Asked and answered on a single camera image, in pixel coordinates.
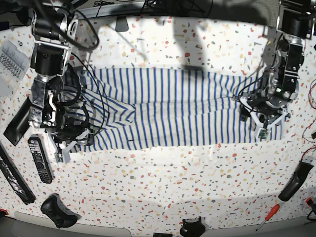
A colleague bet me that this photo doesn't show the black game controller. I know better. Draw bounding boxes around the black game controller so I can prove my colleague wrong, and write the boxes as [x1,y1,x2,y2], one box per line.
[40,195,78,229]

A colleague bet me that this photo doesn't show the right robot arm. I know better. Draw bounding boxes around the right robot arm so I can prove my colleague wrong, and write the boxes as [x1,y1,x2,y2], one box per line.
[28,5,93,163]

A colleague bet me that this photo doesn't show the clear plastic screw box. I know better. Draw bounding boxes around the clear plastic screw box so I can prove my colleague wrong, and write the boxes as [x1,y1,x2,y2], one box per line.
[0,39,30,101]

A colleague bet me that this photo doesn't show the blue white striped t-shirt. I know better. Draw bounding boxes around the blue white striped t-shirt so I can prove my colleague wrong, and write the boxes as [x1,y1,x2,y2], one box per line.
[64,67,287,153]

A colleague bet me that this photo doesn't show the black handheld grip device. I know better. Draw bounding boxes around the black handheld grip device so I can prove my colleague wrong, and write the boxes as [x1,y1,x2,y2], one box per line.
[278,161,314,202]

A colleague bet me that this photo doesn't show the red handled screwdriver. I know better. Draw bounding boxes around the red handled screwdriver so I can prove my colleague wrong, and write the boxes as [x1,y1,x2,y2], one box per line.
[255,204,280,232]

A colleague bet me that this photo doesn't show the black cylindrical tube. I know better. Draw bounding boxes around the black cylindrical tube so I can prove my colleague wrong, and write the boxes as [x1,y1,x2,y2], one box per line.
[3,97,32,146]

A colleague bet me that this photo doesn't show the grey table clamp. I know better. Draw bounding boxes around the grey table clamp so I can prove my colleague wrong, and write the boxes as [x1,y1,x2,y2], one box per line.
[115,16,129,32]

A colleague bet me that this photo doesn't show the black TV remote control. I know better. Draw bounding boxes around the black TV remote control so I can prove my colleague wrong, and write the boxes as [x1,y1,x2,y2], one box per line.
[28,136,53,184]

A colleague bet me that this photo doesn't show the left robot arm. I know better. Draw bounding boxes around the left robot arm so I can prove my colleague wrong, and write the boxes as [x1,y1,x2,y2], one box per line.
[237,0,316,140]

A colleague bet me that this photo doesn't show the long black bar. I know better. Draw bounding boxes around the long black bar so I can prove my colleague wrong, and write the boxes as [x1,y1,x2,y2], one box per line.
[0,144,36,205]

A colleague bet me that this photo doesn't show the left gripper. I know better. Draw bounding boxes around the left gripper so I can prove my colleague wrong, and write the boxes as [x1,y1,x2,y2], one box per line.
[238,91,290,141]

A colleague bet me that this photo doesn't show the red black wires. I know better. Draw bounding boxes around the red black wires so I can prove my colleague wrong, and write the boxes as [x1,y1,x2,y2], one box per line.
[301,79,316,161]

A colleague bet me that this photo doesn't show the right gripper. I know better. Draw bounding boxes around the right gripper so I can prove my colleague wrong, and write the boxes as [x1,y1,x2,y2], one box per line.
[45,111,94,163]

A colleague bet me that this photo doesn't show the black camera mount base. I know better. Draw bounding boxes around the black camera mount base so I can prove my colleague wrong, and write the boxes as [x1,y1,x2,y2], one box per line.
[179,217,206,237]

